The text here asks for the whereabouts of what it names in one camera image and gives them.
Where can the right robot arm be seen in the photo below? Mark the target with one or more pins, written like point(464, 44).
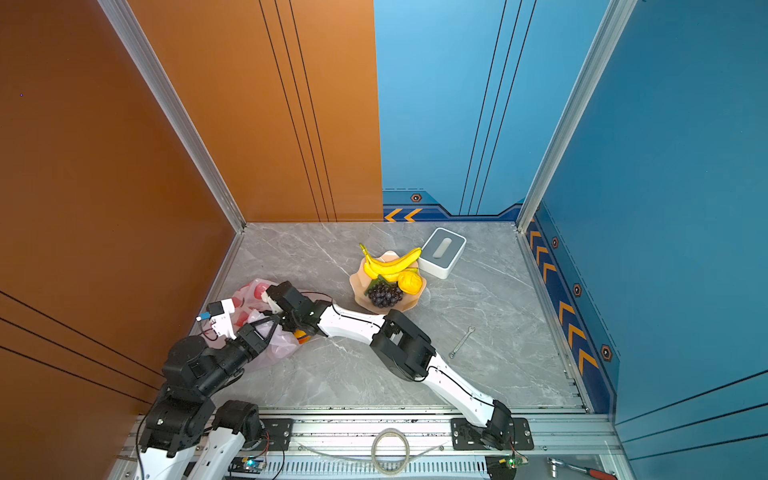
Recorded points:
point(403, 347)

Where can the wooden fruit plate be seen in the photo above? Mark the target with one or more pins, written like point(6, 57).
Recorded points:
point(388, 282)

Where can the green circuit board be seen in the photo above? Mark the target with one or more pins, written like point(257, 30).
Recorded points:
point(505, 467)
point(247, 465)

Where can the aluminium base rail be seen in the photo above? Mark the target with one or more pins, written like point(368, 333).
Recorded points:
point(415, 443)

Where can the yellow banana bunch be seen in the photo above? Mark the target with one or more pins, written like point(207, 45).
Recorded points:
point(391, 270)

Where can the yellow bell pepper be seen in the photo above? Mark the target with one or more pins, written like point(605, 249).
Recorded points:
point(410, 281)

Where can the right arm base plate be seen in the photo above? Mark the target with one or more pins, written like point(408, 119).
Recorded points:
point(465, 436)

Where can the aluminium corner post right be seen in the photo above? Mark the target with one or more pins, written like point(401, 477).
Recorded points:
point(610, 30)

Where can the right green circuit board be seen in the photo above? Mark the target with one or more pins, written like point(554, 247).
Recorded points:
point(505, 467)

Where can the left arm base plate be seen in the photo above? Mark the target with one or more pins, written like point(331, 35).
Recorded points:
point(276, 435)

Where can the red handled screwdriver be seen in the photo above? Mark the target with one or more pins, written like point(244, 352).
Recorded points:
point(555, 465)

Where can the pink printed plastic bag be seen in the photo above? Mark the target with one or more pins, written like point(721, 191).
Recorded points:
point(249, 308)

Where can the aluminium corner post left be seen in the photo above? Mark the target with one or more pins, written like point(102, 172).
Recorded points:
point(128, 29)

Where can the white grey tissue box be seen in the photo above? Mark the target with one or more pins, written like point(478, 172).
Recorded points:
point(441, 252)

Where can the silver wrench on table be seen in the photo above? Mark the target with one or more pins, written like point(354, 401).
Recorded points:
point(462, 341)

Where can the left green circuit board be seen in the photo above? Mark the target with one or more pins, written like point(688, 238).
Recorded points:
point(247, 465)

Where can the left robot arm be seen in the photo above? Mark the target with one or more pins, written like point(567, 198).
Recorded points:
point(184, 433)

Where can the aluminium corner post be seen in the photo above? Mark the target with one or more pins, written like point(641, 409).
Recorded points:
point(128, 29)
point(610, 30)

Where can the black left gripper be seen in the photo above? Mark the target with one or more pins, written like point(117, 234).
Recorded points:
point(249, 337)

